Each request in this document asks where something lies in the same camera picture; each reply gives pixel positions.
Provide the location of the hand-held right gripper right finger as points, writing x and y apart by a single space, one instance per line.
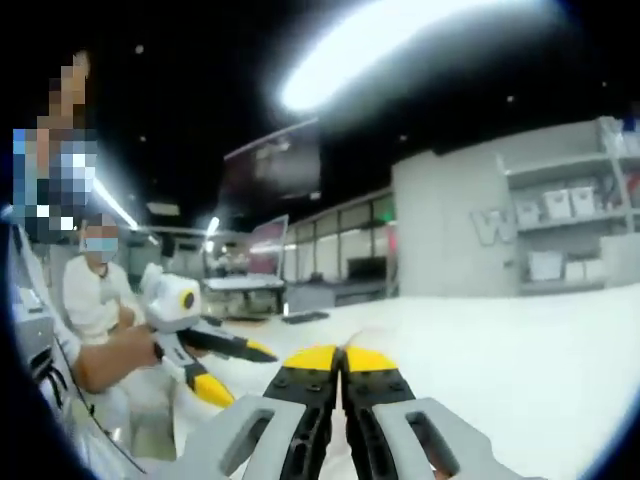
400 440

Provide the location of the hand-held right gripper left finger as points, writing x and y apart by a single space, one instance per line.
260 440

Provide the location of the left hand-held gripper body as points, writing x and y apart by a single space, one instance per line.
167 305

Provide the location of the white office desk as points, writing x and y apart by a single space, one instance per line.
245 285

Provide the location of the black keyboard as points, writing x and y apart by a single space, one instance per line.
305 316

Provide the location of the small ceiling light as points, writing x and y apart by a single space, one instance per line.
213 232

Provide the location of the person's white shirt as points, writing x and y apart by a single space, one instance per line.
125 425

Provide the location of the ceiling air vent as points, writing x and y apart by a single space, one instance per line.
162 208

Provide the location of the tilted computer monitor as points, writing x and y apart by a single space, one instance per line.
267 247

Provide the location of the long strip ceiling light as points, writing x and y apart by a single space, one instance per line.
115 205

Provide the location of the small black monitor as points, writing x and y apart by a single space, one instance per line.
367 268

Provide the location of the hanging dark ceiling screen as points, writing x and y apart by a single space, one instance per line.
272 165

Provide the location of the grey shelf unit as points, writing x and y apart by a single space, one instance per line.
440 225

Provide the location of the grey flat panel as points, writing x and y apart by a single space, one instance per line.
620 262

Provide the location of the glass partition wall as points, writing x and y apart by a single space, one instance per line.
340 235

